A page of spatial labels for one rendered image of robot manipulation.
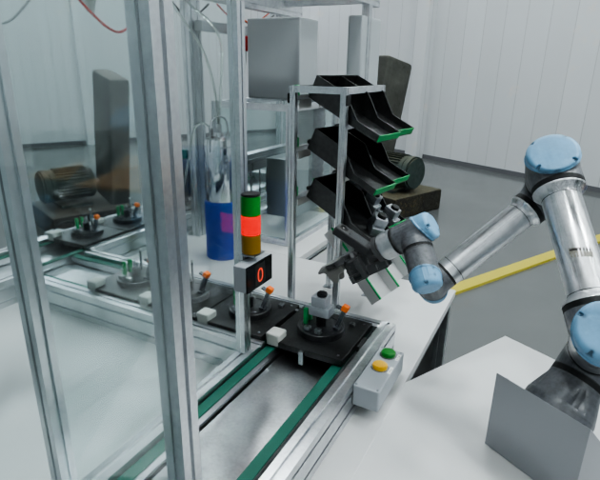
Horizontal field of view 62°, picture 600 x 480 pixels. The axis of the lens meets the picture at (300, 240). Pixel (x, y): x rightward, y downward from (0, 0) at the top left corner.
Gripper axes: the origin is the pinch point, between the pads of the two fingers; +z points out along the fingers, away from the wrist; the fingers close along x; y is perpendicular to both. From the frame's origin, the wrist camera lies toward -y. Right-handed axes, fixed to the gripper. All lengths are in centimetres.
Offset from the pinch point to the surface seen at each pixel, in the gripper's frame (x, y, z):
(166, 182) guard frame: -84, -23, -43
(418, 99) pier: 887, -119, 174
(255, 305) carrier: 1.0, 1.1, 29.1
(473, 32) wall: 863, -162, 28
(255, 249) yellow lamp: -20.3, -14.2, 1.0
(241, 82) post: -19, -49, -19
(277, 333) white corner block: -11.2, 9.8, 16.6
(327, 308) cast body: -1.2, 10.7, 4.1
